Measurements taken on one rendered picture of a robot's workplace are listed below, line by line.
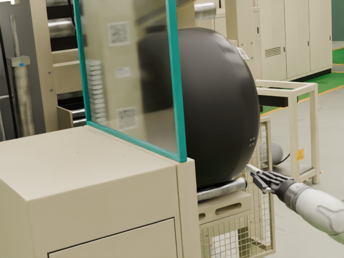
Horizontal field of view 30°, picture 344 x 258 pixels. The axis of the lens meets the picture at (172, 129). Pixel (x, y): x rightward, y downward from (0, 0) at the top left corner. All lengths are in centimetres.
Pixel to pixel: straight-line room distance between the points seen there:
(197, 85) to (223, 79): 10
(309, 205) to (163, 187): 60
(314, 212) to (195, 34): 79
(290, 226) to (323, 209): 252
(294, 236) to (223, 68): 223
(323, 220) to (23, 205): 90
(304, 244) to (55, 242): 290
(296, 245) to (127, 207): 277
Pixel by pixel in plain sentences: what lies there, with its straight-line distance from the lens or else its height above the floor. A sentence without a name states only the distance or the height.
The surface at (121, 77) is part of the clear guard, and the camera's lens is 167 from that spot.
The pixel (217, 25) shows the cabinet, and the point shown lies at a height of 112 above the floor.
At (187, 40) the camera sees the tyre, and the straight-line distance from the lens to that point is 224.
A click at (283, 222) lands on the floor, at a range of 446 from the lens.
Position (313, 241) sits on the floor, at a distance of 418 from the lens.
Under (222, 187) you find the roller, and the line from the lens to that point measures 238.
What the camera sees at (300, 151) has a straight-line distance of 493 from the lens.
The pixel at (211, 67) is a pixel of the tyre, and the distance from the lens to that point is 218.
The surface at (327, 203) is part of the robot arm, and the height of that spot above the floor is 102.
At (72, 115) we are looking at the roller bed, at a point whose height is 118.
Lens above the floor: 168
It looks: 13 degrees down
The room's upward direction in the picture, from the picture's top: 5 degrees counter-clockwise
